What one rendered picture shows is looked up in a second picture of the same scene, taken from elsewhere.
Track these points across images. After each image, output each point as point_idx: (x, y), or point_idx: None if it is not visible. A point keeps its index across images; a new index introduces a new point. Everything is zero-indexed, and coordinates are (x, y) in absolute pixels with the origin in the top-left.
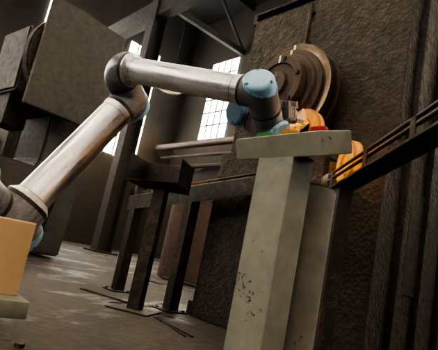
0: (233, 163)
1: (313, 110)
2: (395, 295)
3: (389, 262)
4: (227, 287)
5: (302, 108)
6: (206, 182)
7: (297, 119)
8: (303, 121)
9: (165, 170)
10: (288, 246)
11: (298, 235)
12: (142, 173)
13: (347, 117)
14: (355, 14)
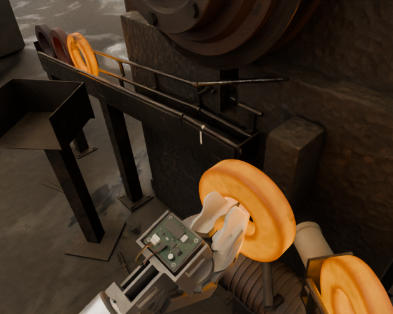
0: (141, 42)
1: (262, 201)
2: None
3: None
4: (184, 197)
5: (228, 213)
6: (116, 60)
7: (218, 271)
8: (235, 256)
9: (43, 88)
10: None
11: None
12: (16, 99)
13: (357, 0)
14: None
